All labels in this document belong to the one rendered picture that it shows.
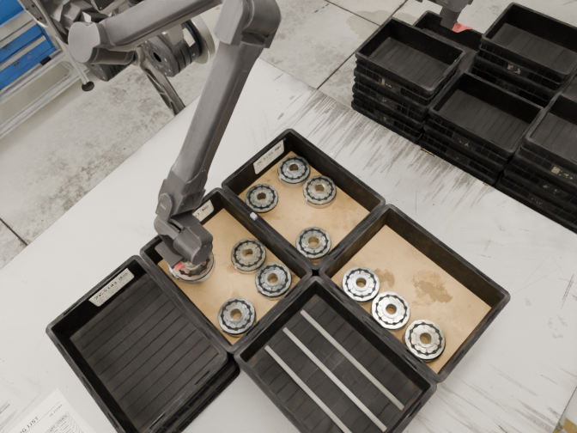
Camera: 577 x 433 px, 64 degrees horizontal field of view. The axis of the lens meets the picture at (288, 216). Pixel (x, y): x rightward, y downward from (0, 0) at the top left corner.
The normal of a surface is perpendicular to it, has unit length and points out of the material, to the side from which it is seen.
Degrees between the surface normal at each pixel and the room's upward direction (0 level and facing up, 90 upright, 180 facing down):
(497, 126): 0
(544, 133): 0
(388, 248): 0
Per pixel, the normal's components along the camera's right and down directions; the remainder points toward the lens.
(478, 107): -0.06, -0.48
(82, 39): -0.53, 0.24
